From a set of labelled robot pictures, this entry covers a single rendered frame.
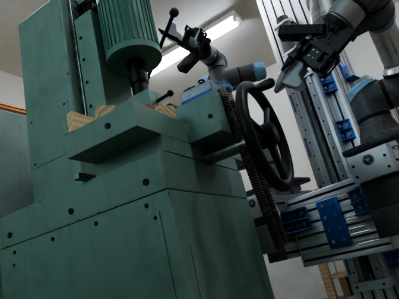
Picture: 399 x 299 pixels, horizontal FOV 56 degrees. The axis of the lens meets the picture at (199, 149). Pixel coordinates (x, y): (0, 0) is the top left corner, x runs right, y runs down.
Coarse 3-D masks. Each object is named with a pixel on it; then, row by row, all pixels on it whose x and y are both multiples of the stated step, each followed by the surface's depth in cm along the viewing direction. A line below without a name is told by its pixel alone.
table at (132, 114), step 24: (96, 120) 83; (120, 120) 80; (144, 120) 80; (168, 120) 90; (216, 120) 92; (72, 144) 86; (96, 144) 82; (120, 144) 85; (192, 144) 96; (216, 144) 101
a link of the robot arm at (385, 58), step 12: (396, 24) 125; (372, 36) 128; (384, 36) 125; (396, 36) 124; (384, 48) 127; (396, 48) 125; (384, 60) 129; (396, 60) 127; (384, 72) 132; (396, 72) 127; (384, 84) 132; (396, 84) 129; (396, 96) 130
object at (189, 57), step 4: (200, 52) 141; (188, 56) 142; (192, 56) 141; (196, 56) 140; (200, 56) 142; (184, 60) 141; (188, 60) 140; (192, 60) 140; (196, 60) 141; (180, 64) 140; (184, 64) 139; (188, 64) 139; (192, 64) 140; (180, 68) 139; (184, 68) 138; (188, 68) 139; (184, 72) 140
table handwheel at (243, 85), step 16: (240, 96) 84; (256, 96) 98; (240, 112) 82; (272, 112) 103; (240, 128) 82; (256, 128) 87; (272, 128) 90; (224, 144) 98; (256, 144) 80; (272, 144) 91; (208, 160) 99; (256, 160) 81; (288, 160) 100; (272, 176) 82; (288, 176) 95
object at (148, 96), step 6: (144, 90) 111; (150, 90) 111; (132, 96) 113; (138, 96) 112; (144, 96) 111; (150, 96) 110; (156, 96) 113; (126, 102) 114; (138, 102) 111; (144, 102) 110; (150, 102) 109; (156, 102) 112; (162, 102) 115
